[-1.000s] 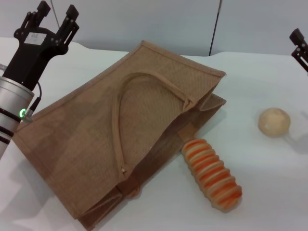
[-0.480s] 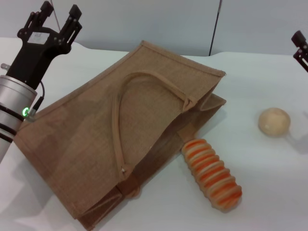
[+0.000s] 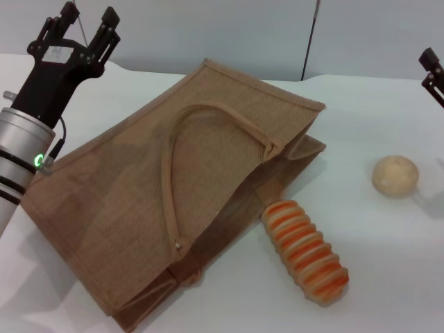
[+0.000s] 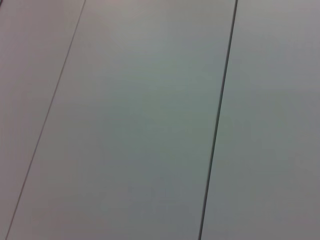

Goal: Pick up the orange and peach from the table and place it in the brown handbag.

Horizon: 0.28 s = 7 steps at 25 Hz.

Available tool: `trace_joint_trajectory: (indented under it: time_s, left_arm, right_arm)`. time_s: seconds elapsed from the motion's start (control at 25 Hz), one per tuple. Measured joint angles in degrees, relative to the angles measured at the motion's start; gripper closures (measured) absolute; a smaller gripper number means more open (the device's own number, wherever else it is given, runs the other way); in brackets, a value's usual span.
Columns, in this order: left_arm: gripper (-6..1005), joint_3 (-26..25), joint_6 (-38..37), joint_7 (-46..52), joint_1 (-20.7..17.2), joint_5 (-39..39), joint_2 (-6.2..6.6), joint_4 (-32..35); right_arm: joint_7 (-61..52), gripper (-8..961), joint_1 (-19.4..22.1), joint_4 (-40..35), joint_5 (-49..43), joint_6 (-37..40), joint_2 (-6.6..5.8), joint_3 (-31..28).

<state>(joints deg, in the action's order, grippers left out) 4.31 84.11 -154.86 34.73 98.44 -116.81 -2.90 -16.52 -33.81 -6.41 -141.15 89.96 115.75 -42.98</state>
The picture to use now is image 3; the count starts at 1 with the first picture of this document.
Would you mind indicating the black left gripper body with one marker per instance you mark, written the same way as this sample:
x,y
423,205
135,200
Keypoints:
x,y
52,83

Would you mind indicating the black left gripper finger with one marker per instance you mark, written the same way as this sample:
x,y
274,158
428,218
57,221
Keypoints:
x,y
55,29
105,38

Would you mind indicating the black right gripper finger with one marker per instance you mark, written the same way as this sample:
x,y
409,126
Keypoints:
x,y
430,59

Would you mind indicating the brown jute handbag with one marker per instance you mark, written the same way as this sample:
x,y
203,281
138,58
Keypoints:
x,y
138,190

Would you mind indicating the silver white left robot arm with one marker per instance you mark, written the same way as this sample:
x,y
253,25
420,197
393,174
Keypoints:
x,y
21,149

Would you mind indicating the beige round bun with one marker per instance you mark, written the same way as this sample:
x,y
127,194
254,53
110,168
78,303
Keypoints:
x,y
395,177

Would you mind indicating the orange striped bread roll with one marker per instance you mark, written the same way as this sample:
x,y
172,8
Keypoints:
x,y
305,253

